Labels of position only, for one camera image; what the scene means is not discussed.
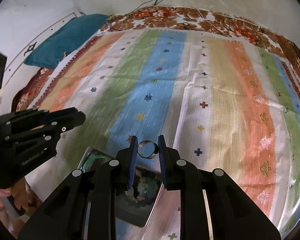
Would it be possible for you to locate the green jade bangle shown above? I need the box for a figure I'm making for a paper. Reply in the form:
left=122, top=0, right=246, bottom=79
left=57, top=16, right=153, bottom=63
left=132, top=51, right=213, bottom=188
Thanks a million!
left=82, top=155, right=111, bottom=173

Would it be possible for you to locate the person's left hand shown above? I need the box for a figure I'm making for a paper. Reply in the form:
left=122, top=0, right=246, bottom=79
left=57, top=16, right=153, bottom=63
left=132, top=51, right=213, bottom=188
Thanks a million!
left=0, top=178, right=43, bottom=238

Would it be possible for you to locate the striped colourful woven cloth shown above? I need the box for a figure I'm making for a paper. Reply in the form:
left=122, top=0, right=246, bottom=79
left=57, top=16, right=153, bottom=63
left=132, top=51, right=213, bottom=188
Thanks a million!
left=26, top=28, right=300, bottom=236

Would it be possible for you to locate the pastel stone bracelet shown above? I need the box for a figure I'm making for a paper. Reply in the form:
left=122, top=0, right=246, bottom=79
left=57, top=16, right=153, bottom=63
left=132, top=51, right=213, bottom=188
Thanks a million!
left=125, top=177, right=163, bottom=205

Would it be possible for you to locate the silver ring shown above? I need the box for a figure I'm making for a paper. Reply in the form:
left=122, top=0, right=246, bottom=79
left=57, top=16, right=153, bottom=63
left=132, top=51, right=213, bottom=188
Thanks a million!
left=137, top=140, right=159, bottom=159

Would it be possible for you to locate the white board with holes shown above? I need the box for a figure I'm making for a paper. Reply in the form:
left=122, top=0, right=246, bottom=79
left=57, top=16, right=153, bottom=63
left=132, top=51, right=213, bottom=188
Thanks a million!
left=2, top=8, right=83, bottom=88

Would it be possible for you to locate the metal jewelry tin box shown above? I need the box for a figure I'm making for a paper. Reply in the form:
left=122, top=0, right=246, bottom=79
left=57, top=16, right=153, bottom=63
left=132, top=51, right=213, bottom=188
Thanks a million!
left=78, top=147, right=162, bottom=227

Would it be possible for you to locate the teal quilted pillow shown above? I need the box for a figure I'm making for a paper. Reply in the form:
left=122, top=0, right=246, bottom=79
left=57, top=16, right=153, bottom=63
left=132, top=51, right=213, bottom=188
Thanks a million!
left=24, top=14, right=109, bottom=69

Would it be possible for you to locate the brown floral bedsheet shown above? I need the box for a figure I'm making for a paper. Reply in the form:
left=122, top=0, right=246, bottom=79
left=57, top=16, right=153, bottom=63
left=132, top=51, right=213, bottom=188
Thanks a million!
left=10, top=7, right=300, bottom=112

